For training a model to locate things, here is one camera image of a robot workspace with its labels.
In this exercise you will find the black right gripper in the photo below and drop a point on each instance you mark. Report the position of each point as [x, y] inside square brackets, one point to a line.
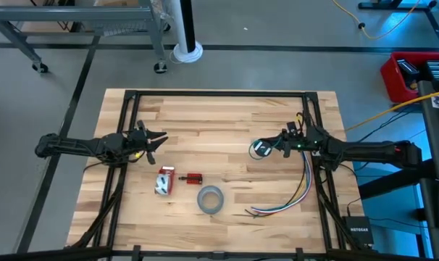
[301, 141]

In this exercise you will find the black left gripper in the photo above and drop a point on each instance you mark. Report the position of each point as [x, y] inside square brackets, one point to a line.
[136, 143]

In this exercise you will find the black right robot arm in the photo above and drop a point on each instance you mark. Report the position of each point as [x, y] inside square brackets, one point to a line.
[368, 152]

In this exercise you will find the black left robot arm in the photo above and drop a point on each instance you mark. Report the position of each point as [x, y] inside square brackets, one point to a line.
[78, 145]

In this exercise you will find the red tape dispenser white tape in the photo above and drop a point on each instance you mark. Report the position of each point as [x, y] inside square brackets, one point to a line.
[164, 180]

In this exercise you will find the white pillar black stripe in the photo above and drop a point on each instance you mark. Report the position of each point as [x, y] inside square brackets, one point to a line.
[177, 25]

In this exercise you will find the red plastic bin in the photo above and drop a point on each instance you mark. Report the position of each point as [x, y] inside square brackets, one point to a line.
[389, 78]

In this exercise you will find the black crossbar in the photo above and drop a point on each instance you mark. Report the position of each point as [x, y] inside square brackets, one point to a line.
[60, 253]

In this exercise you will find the black device with screen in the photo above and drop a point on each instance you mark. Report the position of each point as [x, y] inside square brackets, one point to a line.
[438, 70]
[408, 67]

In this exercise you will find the grey metal cart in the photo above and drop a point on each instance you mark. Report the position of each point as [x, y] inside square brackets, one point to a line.
[71, 13]

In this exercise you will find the black floor stand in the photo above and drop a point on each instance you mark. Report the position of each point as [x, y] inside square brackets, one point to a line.
[397, 5]

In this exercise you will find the grey duct tape roll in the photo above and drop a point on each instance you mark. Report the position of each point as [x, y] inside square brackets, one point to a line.
[201, 200]

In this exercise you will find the black Netgear network switch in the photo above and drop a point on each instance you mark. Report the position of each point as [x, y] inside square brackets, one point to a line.
[358, 230]

